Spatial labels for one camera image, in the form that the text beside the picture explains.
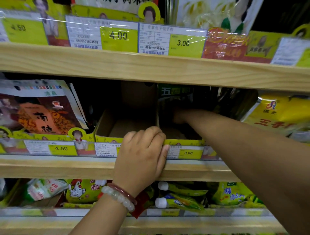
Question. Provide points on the person's right hand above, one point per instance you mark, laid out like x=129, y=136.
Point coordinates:
x=181, y=116

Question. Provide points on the person's left hand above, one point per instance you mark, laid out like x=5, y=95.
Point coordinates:
x=138, y=159

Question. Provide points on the person's left thumb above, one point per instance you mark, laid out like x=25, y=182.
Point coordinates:
x=164, y=157

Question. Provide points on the yellow cardboard display box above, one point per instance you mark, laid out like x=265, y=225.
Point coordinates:
x=116, y=123

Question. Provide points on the person's right forearm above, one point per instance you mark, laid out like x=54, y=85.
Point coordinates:
x=254, y=159

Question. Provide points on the person's left forearm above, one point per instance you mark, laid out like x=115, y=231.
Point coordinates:
x=101, y=215

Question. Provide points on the yellow white price tag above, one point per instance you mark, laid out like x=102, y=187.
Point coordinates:
x=53, y=147
x=101, y=35
x=290, y=52
x=186, y=152
x=169, y=42
x=105, y=150
x=24, y=30

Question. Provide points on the yellow pouch with white cap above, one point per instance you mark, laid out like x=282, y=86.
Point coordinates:
x=179, y=202
x=184, y=188

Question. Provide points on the red seasoning packet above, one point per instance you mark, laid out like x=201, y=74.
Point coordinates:
x=143, y=201

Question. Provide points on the light wooden shelf board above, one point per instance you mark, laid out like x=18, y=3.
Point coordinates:
x=72, y=167
x=155, y=70
x=169, y=225

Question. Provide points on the yellow packet with green print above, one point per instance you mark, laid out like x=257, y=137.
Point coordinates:
x=232, y=193

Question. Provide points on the dark green spice packets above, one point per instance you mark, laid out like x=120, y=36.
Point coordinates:
x=218, y=99

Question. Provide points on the yellow packet with chicken print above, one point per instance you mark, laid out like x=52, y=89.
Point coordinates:
x=82, y=191

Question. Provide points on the white packet edge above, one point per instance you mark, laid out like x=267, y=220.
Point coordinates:
x=77, y=101

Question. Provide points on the yellow display box with portraits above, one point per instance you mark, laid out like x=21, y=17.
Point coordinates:
x=48, y=136

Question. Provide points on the large yellow spice packet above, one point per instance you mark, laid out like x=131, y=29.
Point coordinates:
x=281, y=113

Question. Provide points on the white green seasoning packet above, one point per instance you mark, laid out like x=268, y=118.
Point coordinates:
x=43, y=190

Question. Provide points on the brown orange spice packet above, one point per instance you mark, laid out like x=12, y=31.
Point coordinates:
x=41, y=111

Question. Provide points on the yellow box with dark print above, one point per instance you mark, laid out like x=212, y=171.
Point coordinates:
x=264, y=46

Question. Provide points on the clear packet with figure print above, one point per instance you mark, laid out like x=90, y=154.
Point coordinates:
x=218, y=14

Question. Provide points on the yellow box with portrait tab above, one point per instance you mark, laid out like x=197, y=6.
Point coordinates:
x=109, y=11

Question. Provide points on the yellow box with figure print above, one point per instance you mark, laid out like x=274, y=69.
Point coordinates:
x=53, y=21

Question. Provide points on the clear price tag rail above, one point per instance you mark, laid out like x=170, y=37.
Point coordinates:
x=218, y=212

